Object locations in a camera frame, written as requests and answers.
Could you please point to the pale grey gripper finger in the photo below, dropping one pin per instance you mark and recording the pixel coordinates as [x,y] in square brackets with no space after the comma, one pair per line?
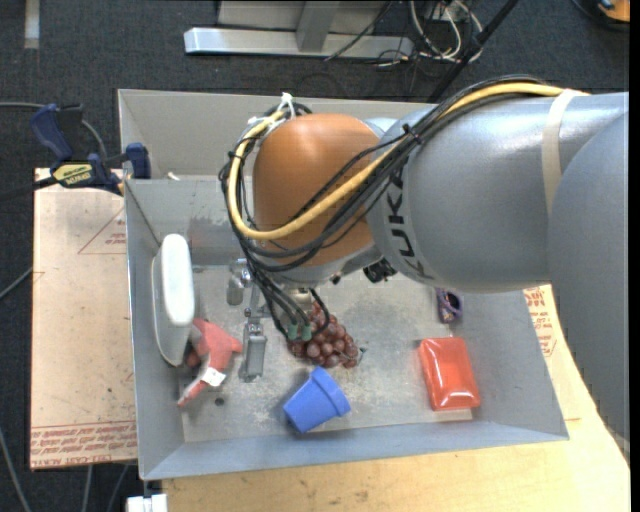
[255,355]
[235,290]

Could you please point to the red cloth with white tag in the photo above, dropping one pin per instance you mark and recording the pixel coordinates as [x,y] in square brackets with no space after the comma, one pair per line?
[217,342]

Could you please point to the white oblong plastic container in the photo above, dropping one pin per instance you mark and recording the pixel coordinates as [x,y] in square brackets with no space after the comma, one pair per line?
[175,290]

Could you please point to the bunch of dark red grapes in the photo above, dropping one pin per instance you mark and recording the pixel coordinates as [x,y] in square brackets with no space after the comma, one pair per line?
[327,345]

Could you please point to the blue plastic cup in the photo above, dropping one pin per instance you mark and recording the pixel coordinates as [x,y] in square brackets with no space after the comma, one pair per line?
[317,400]

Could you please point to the grey metal bin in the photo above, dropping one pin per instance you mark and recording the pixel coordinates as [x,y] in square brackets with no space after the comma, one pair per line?
[380,400]

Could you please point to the brown cardboard board, red print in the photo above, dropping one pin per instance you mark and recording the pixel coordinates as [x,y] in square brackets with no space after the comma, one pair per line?
[80,325]

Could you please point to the small purple packet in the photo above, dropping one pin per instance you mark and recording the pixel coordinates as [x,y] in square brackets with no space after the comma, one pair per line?
[447,305]

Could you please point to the orange-red rectangular block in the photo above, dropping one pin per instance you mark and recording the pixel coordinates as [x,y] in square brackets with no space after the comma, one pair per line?
[449,372]

